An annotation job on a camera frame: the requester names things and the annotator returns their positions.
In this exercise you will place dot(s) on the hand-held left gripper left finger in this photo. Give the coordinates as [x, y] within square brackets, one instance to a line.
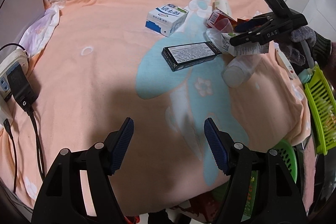
[122, 145]

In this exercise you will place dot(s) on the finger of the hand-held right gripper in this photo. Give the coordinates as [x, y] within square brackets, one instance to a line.
[244, 26]
[244, 39]

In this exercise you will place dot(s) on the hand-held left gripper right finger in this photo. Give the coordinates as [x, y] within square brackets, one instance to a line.
[214, 145]

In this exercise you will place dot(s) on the green round perforated basket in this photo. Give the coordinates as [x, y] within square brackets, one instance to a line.
[286, 155]

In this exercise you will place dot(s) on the white blue milk carton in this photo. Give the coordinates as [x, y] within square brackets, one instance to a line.
[165, 18]

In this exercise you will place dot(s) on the person's right hand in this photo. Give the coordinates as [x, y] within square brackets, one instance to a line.
[302, 35]

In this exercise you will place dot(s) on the clear plastic cup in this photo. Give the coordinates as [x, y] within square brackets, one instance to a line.
[223, 26]

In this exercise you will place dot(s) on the white green paper carton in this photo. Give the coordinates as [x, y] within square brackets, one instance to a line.
[223, 6]

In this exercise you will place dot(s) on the red drink carton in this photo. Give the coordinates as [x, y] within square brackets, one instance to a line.
[216, 16]

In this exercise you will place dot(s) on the white plastic bottle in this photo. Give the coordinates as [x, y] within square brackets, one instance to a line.
[236, 73]

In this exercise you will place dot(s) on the black flat box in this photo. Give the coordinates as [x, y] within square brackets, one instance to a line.
[191, 54]

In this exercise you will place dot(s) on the orange floral printed blanket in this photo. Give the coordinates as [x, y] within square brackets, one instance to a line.
[105, 61]

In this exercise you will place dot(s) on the lime green slatted basket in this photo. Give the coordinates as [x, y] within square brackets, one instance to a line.
[319, 103]

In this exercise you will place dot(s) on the black power adapter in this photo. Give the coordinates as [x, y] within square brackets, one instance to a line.
[21, 87]

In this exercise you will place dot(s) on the white power strip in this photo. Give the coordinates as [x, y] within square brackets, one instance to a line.
[15, 57]

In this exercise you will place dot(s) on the white floral cloth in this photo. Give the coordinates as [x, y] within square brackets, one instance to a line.
[42, 29]

